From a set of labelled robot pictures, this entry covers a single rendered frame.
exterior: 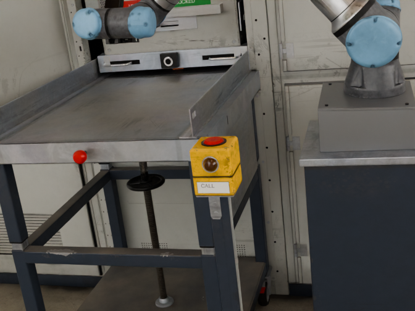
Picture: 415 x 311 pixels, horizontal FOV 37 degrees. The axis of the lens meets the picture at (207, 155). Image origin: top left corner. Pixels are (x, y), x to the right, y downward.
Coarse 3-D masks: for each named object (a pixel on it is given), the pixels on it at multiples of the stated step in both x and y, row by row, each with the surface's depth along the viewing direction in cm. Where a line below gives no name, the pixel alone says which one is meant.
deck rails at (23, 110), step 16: (240, 64) 191; (64, 80) 198; (80, 80) 208; (96, 80) 216; (224, 80) 171; (240, 80) 191; (32, 96) 179; (48, 96) 188; (64, 96) 198; (208, 96) 155; (224, 96) 171; (0, 112) 164; (16, 112) 171; (32, 112) 179; (192, 112) 142; (208, 112) 155; (0, 128) 164; (16, 128) 167; (192, 128) 142
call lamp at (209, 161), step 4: (208, 156) 118; (212, 156) 118; (204, 160) 118; (208, 160) 117; (212, 160) 117; (216, 160) 117; (204, 164) 117; (208, 164) 117; (212, 164) 117; (216, 164) 117; (204, 168) 118; (208, 168) 117; (212, 168) 117; (216, 168) 118; (208, 172) 119; (212, 172) 118
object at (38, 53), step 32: (0, 0) 191; (32, 0) 202; (64, 0) 211; (0, 32) 192; (32, 32) 203; (64, 32) 216; (0, 64) 193; (32, 64) 204; (64, 64) 217; (0, 96) 194
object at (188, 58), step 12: (204, 48) 209; (216, 48) 207; (228, 48) 206; (240, 48) 205; (120, 60) 218; (132, 60) 217; (144, 60) 215; (156, 60) 214; (180, 60) 212; (192, 60) 211; (204, 60) 210; (216, 60) 209; (228, 60) 208
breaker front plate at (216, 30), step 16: (128, 0) 210; (224, 0) 202; (192, 16) 207; (208, 16) 205; (224, 16) 204; (160, 32) 212; (176, 32) 210; (192, 32) 209; (208, 32) 207; (224, 32) 206; (112, 48) 218; (128, 48) 216; (144, 48) 215; (160, 48) 214; (176, 48) 212; (192, 48) 211
